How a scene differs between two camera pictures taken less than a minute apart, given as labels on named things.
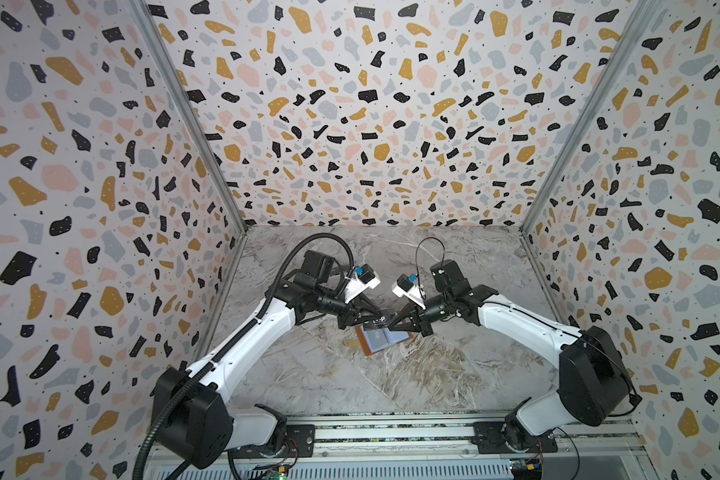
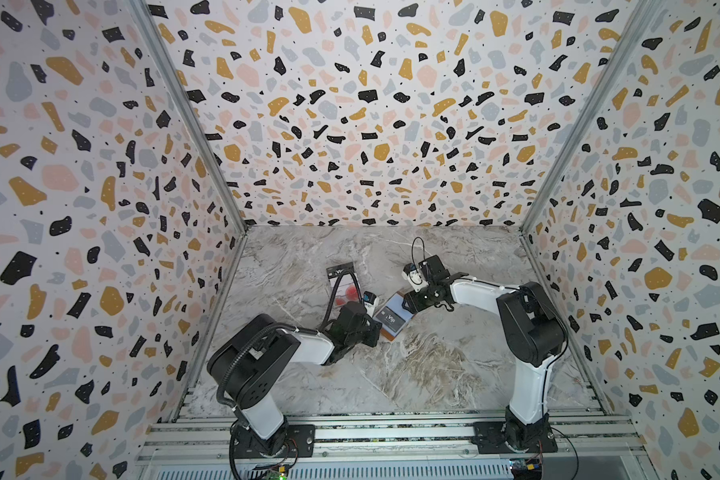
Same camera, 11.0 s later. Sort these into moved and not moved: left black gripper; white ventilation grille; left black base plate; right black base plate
Moved: left black gripper
Not moved: right black base plate; left black base plate; white ventilation grille
